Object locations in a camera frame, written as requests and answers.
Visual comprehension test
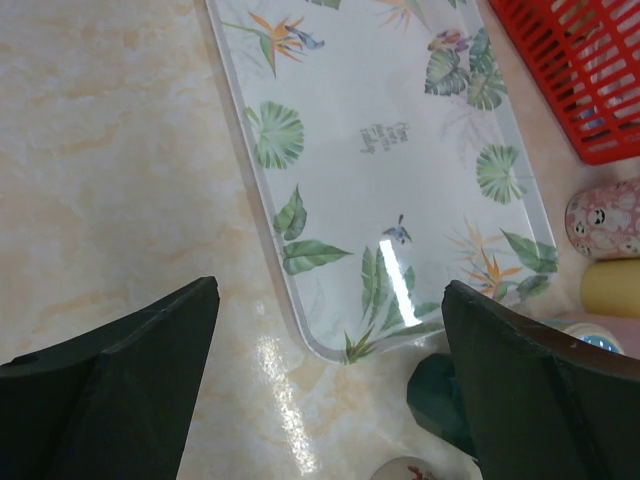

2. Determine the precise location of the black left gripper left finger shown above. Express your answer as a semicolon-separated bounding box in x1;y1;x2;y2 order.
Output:
1;277;220;479

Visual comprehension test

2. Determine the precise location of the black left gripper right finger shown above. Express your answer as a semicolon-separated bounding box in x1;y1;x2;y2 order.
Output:
442;281;639;480

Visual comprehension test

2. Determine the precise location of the light blue butterfly mug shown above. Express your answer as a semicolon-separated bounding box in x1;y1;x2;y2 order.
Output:
536;312;639;358

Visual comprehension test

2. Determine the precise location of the dark green mug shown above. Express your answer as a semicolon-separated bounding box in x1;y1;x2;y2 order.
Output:
406;353;477;457

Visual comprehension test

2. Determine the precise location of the cream floral mug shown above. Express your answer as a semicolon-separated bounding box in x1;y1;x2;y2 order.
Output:
371;456;436;480

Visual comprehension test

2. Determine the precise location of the yellow mug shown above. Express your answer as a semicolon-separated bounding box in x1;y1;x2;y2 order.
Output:
580;259;640;319

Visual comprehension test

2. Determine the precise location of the pink ghost pattern mug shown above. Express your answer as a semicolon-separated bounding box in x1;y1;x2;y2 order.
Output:
565;178;639;260

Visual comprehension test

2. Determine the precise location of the floral white serving tray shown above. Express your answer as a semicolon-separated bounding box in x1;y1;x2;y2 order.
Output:
208;1;558;364

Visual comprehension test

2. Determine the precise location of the red plastic basket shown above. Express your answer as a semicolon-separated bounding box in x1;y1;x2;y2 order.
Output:
490;0;639;166

